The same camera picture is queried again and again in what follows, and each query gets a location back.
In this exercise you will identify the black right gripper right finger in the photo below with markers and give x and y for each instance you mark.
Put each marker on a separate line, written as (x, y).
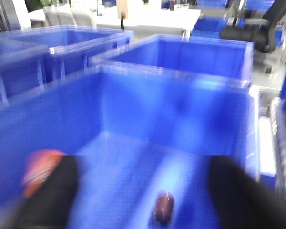
(241, 202)

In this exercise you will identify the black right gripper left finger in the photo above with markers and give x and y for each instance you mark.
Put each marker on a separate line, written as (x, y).
(49, 207)

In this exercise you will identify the orange cylindrical capacitor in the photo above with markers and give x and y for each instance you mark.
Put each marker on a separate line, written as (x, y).
(40, 166)

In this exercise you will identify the small dark red capacitor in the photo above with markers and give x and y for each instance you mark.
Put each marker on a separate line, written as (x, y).
(163, 208)

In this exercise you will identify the blue bin front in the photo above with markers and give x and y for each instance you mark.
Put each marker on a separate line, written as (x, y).
(134, 134)

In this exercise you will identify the blue bin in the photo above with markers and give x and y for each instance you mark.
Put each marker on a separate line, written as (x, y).
(21, 67)
(134, 134)
(212, 56)
(70, 47)

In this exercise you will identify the blue bin far left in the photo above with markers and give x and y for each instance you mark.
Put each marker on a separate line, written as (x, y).
(21, 67)

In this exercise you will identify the blue bin behind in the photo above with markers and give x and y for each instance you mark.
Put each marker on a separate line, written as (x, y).
(212, 56)

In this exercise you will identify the blue bin rear left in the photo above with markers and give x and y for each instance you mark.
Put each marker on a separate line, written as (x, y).
(70, 47)

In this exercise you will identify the black office chair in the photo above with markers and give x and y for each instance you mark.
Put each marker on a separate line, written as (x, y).
(260, 31)

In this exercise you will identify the white table background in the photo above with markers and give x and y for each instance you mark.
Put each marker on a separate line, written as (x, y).
(147, 22)

